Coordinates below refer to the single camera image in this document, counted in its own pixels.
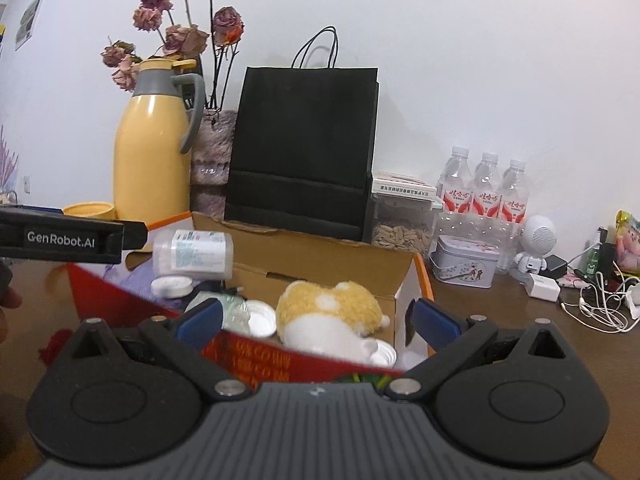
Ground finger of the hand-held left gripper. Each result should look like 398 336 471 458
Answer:
122 222 149 252

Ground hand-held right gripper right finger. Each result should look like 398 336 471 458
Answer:
384 298 573 403

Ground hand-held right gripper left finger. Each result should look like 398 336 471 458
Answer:
64 297 250 403

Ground iridescent plastic bag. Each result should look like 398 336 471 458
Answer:
187 292 251 333

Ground purple fabric pouch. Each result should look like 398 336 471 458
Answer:
102 255 171 306

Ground white round disc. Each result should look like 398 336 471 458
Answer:
151 276 193 300

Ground large white bottle cap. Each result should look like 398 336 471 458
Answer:
367 338 398 367
243 300 277 338

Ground white and yellow plush hamster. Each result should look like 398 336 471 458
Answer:
276 281 392 361

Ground red cardboard box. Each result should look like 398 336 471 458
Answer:
65 210 436 391

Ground person's left hand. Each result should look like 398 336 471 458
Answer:
0 260 23 343

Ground yellow mug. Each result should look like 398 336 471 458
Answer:
62 201 118 221

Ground printed metal tin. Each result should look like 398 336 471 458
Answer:
429 234 501 289

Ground yellow thermos jug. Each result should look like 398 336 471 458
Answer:
112 58 207 223

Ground green striped ball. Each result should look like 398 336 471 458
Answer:
345 370 401 391

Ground clear container of seeds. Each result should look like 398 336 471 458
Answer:
370 171 443 261

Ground pink fuzzy vase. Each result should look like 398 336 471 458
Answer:
190 109 238 223

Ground white power adapter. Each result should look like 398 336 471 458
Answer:
524 272 561 303

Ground white robot toy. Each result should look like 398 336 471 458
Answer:
514 215 557 275

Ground black paper bag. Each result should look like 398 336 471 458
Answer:
222 26 379 243

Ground dried pink flowers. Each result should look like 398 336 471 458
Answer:
101 0 246 111

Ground white cable tangle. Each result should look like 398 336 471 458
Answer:
557 260 640 333

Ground wall paper notice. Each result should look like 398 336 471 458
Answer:
14 0 48 51

